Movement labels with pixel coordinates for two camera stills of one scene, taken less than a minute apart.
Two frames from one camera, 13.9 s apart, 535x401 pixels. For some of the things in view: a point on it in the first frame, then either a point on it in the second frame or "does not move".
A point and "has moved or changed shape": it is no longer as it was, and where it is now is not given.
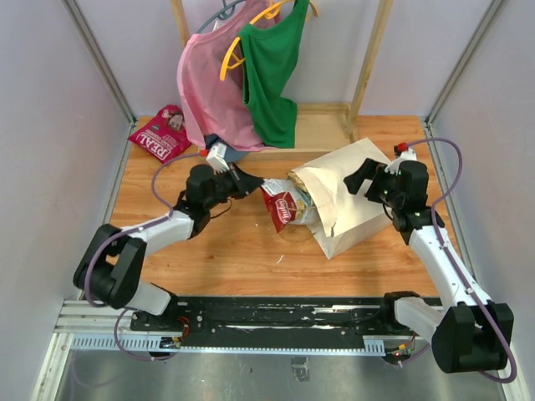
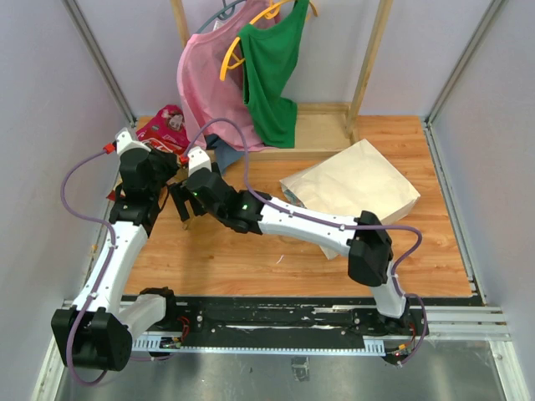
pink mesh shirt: [212, 106] does not move
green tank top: [269, 58] does not move
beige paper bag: [346, 220] has moved or changed shape
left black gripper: [245, 184] → [168, 159]
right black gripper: [371, 170] → [181, 195]
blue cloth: [232, 154] does not move
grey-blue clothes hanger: [225, 8] does not move
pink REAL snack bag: [165, 135] does not move
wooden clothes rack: [321, 129] does not move
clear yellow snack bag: [307, 211] → [291, 197]
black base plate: [272, 321] does not move
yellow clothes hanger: [271, 12] does not move
